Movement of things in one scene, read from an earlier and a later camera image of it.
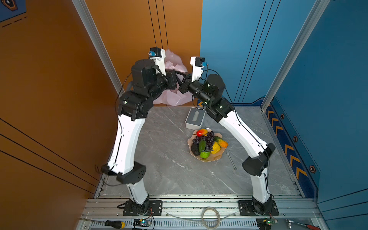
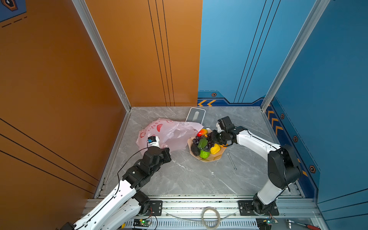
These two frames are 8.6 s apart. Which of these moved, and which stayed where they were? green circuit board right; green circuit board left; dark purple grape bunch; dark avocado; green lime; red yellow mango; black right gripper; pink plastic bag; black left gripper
Moved: pink plastic bag; black left gripper; black right gripper
Stayed: dark avocado; green lime; green circuit board right; green circuit board left; red yellow mango; dark purple grape bunch
